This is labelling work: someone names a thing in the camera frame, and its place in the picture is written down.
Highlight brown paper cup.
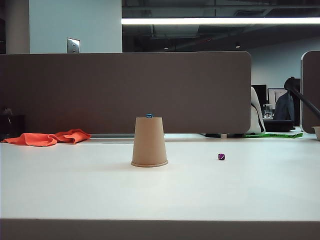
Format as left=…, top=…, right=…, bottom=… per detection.
left=130, top=116, right=169, bottom=168

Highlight wide brown desk partition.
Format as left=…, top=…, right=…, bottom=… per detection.
left=0, top=51, right=252, bottom=135

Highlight black computer monitor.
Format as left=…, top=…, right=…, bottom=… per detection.
left=251, top=84, right=268, bottom=106

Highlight clear glass container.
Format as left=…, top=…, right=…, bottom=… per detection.
left=262, top=103, right=275, bottom=119

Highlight long ceiling light strip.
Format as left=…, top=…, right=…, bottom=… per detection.
left=121, top=16, right=320, bottom=25

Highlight green tape strip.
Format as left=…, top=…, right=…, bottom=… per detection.
left=243, top=132, right=304, bottom=139

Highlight white screen monitor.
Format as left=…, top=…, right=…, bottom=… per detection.
left=267, top=87, right=288, bottom=104

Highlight black tray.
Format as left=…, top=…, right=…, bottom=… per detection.
left=263, top=119, right=295, bottom=132

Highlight orange cloth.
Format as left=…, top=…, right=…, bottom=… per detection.
left=1, top=128, right=92, bottom=147

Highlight dark blue jacket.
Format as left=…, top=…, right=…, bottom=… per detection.
left=274, top=92, right=296, bottom=121

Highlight black diagonal pole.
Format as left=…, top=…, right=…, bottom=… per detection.
left=284, top=76, right=320, bottom=115

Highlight narrow brown desk partition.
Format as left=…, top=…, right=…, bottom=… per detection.
left=300, top=50, right=320, bottom=134

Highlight metal wall switch plate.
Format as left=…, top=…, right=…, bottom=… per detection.
left=66, top=37, right=81, bottom=54

